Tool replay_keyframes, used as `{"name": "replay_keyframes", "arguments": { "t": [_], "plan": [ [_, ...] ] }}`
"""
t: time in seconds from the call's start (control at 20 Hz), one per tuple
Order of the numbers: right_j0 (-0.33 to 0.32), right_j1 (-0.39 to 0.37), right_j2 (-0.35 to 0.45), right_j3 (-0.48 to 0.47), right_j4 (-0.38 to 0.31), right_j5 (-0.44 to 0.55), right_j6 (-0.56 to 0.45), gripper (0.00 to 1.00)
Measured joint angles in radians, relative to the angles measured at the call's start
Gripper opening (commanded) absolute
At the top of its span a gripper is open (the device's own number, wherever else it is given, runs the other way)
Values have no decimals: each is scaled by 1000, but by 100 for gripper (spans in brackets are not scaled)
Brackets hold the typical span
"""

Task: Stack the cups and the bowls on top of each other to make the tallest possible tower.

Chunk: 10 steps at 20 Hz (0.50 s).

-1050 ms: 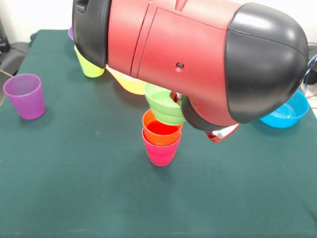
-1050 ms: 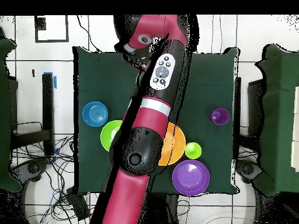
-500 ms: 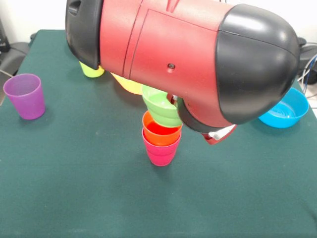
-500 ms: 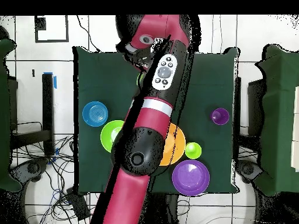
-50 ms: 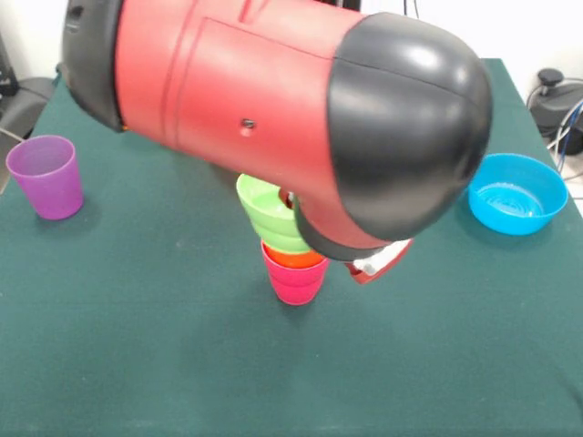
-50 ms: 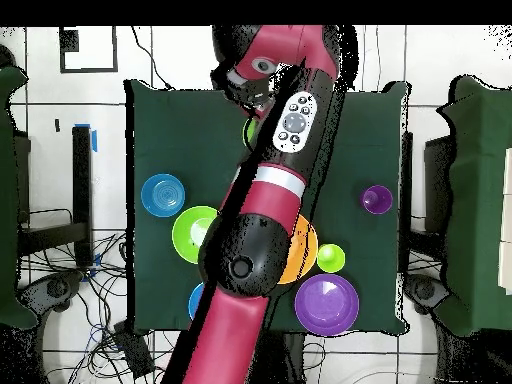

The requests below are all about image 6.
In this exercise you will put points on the small ribbed green bowl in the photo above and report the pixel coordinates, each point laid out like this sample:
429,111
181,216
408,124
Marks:
250,132

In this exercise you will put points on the large orange bowl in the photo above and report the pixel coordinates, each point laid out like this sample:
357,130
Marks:
302,252

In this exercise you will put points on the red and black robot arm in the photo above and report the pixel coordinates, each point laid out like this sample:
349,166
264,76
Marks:
256,240

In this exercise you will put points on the dark green tablecloth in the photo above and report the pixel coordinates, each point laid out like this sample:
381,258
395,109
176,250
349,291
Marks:
168,152

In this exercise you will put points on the shallow blue bowl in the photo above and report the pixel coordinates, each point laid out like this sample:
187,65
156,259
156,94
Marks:
162,195

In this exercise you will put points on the large green bowl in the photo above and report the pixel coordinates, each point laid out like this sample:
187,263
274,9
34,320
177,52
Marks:
188,236

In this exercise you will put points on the purple cup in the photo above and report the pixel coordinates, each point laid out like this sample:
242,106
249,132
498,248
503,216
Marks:
376,199

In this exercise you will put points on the black stand beam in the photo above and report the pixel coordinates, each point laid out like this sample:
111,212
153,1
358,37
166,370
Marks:
407,180

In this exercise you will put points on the green cup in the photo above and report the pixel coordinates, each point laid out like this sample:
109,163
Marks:
331,258

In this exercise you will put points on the deep blue bowl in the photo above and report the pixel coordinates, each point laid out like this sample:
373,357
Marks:
195,302

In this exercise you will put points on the purple bowl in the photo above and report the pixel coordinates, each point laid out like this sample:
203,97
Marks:
326,306

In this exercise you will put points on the green cloth side table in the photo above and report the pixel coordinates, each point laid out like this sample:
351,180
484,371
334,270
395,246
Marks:
480,200
8,200

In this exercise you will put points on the black chair base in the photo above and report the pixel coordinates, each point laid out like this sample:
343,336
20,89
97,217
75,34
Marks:
56,288
426,290

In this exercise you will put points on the person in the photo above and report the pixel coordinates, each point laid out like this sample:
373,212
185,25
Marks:
6,56

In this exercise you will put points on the white box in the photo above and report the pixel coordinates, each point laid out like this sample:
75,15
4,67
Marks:
507,220

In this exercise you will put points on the black power strip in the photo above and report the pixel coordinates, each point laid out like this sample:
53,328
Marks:
134,352

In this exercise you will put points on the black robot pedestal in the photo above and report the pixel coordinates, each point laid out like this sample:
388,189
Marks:
280,360

